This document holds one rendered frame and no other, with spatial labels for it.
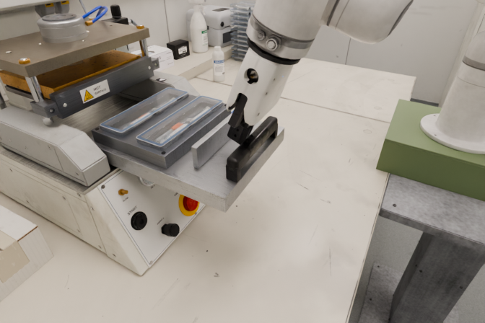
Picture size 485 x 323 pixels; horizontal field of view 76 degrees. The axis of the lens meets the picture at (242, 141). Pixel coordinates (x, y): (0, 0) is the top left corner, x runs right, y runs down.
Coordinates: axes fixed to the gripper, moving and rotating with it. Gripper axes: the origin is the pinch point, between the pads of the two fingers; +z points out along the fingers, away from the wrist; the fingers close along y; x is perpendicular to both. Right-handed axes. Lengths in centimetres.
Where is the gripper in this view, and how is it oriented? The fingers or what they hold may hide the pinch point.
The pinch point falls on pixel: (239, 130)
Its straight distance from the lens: 50.3
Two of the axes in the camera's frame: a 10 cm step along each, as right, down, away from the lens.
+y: 4.8, -4.8, 7.3
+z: -3.0, 6.9, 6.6
